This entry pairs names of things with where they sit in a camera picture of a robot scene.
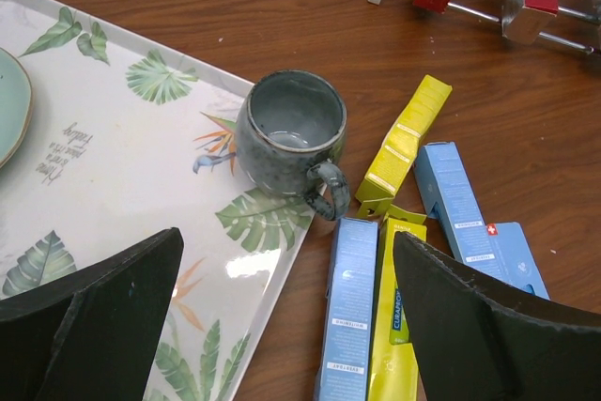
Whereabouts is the blue toothpaste box right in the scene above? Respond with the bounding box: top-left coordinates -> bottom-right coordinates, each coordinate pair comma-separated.
481,222 -> 549,300

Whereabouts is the blue toothpaste box left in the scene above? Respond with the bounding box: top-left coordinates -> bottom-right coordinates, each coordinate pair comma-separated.
314,218 -> 378,400

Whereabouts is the grey ceramic mug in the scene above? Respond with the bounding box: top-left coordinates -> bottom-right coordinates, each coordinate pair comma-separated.
235,69 -> 350,221

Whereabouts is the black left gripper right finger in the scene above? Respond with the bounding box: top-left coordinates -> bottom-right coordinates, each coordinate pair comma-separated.
393,232 -> 600,400

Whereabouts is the blue toothpaste box middle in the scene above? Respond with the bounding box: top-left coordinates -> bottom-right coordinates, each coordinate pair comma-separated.
414,142 -> 499,272

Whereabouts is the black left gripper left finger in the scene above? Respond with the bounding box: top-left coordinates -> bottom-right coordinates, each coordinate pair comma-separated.
1,227 -> 184,400

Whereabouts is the blue toothpaste box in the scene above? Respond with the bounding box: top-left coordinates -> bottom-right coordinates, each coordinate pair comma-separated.
414,142 -> 499,272
314,218 -> 378,400
481,222 -> 549,300

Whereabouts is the yellow toothpaste box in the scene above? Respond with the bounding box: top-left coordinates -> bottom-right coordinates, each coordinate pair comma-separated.
355,75 -> 453,218
367,206 -> 427,400

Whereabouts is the green ceramic plate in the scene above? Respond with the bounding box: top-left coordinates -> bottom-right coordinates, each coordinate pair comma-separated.
1,49 -> 33,166

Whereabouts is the floral leaf serving tray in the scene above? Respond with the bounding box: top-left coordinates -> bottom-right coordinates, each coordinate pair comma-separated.
1,0 -> 314,400

